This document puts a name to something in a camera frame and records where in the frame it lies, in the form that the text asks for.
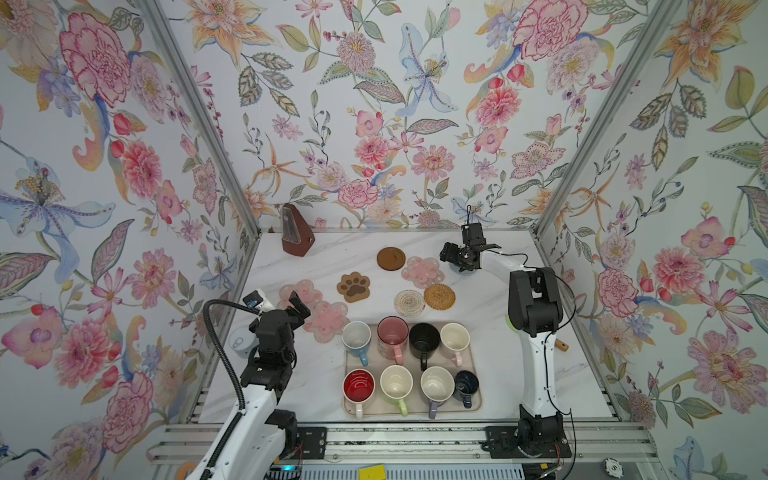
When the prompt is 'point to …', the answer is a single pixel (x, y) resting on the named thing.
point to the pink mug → (392, 334)
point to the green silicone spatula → (561, 345)
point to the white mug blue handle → (357, 337)
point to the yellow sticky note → (376, 472)
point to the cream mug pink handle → (455, 337)
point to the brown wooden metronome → (297, 234)
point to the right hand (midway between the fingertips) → (449, 254)
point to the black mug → (424, 341)
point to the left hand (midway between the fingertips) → (289, 299)
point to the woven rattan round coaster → (439, 296)
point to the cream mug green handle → (396, 382)
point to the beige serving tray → (416, 368)
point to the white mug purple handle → (437, 384)
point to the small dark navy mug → (466, 383)
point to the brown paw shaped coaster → (354, 287)
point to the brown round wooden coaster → (391, 258)
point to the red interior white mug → (358, 387)
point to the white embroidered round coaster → (409, 303)
